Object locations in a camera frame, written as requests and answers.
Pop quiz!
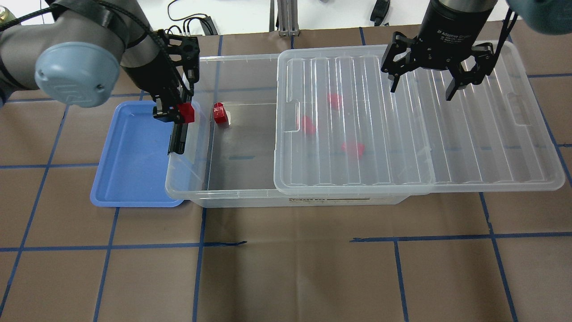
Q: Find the red block from tray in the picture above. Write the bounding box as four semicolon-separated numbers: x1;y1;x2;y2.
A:
177;102;195;124

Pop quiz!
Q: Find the black power adapter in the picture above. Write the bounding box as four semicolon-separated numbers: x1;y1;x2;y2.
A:
370;0;391;26

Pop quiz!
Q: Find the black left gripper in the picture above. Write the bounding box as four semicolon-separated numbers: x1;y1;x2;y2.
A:
150;30;200;123

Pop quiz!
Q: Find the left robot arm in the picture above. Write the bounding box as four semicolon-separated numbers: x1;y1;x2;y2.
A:
1;0;200;124

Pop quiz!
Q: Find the clear plastic box lid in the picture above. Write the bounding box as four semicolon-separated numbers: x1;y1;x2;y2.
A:
273;43;566;196

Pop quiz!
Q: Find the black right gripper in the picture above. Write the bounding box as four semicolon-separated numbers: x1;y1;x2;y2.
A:
381;0;496;102

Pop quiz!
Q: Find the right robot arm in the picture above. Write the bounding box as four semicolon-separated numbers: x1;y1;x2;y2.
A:
381;0;572;101

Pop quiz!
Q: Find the clear plastic storage box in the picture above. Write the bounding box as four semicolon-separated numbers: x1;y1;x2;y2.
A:
165;54;406;208

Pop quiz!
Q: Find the red block in box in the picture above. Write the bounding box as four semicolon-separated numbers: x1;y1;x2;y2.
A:
299;115;317;136
341;141;366;160
327;93;343;111
212;102;229;126

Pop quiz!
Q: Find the blue plastic tray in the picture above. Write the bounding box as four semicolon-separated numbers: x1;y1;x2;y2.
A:
90;100;181;208

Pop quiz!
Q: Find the aluminium frame post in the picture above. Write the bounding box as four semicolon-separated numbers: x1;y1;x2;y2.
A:
269;0;300;38

